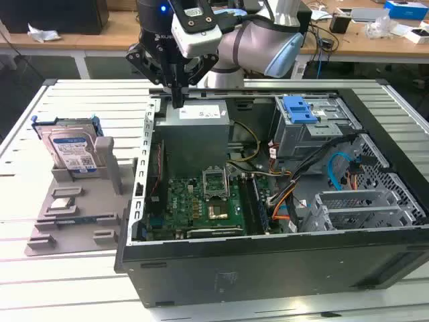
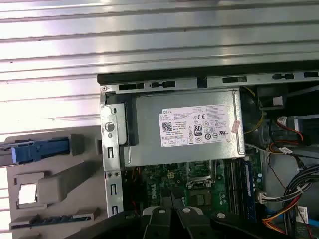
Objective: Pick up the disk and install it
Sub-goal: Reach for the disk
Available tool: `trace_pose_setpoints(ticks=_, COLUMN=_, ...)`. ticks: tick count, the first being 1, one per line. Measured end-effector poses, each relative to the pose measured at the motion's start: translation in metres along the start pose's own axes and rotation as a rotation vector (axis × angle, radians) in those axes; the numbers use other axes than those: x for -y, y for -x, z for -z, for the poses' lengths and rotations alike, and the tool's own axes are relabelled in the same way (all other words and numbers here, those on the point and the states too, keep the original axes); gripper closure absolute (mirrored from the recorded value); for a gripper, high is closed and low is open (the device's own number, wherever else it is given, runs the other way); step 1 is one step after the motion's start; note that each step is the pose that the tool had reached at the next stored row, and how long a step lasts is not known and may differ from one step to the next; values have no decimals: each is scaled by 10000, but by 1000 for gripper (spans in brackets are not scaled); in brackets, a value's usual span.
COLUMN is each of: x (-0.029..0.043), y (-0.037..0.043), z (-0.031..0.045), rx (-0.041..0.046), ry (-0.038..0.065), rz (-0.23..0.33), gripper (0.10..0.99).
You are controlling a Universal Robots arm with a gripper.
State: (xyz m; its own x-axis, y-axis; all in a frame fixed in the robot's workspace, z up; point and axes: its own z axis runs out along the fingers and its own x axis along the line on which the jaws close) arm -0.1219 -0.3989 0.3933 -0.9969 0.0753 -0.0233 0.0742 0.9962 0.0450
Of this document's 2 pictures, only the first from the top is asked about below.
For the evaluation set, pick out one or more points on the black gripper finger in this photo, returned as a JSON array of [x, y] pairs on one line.
[[144, 60], [204, 65]]

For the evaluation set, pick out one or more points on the hard disk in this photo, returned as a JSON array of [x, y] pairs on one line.
[[72, 147]]

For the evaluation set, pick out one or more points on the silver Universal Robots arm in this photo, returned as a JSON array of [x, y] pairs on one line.
[[254, 43]]

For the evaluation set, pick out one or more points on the wooden desk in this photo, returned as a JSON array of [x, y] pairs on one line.
[[100, 42]]

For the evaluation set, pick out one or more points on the grey power supply unit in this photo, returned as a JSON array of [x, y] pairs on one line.
[[194, 141]]

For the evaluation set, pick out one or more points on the large black box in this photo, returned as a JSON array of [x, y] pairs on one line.
[[50, 16]]

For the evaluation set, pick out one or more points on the blue plastic drive latch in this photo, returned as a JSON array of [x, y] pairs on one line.
[[298, 110]]

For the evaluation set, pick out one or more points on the crumpled white paper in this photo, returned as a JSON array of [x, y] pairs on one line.
[[42, 33]]

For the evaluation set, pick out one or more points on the CPU socket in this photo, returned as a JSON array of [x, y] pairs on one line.
[[216, 182]]

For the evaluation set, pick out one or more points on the metal optical drive cage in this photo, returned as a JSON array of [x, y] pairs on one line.
[[301, 141]]

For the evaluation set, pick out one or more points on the black pen cup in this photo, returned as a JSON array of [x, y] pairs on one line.
[[339, 24]]

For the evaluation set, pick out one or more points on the green motherboard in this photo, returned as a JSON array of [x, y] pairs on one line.
[[187, 208]]

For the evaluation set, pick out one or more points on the RAM stick in slot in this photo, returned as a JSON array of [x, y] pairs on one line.
[[261, 204]]

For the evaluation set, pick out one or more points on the grey parts rack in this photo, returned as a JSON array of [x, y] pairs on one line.
[[90, 201]]

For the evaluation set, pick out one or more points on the silver CPU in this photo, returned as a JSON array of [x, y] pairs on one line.
[[63, 204]]

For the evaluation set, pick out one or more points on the grey flat laptop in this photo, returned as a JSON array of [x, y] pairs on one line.
[[368, 14]]

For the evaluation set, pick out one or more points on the RAM stick with blue label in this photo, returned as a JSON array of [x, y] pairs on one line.
[[77, 220]]

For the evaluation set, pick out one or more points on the crumpled clear plastic bag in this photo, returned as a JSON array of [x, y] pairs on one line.
[[382, 27]]

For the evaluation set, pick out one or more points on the black open PC case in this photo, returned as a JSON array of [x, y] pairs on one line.
[[254, 268]]

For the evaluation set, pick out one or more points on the blue cardboard box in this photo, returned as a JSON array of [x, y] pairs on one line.
[[409, 8]]

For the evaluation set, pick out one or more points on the small white box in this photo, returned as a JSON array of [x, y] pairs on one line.
[[417, 36]]

